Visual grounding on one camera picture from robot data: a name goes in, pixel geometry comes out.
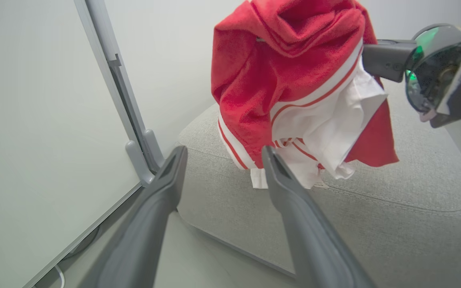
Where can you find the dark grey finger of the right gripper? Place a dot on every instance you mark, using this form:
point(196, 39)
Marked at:
point(386, 60)

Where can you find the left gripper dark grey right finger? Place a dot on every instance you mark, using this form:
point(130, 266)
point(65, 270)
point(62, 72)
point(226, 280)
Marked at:
point(310, 240)

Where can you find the right gripper body black blue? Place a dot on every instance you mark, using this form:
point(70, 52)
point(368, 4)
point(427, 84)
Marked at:
point(446, 72)

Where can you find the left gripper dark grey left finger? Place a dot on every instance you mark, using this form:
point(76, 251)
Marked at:
point(142, 240)

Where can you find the red garment with white stripes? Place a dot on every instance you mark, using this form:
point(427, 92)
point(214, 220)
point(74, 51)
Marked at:
point(270, 80)

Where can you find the grey fabric sofa seat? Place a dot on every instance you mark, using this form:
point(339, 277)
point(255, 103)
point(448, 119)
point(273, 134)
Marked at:
point(374, 224)

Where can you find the grey partition foot bracket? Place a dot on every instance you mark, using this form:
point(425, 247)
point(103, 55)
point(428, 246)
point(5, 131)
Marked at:
point(146, 156)

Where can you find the white partition panel grey frame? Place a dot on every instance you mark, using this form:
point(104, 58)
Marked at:
point(34, 140)

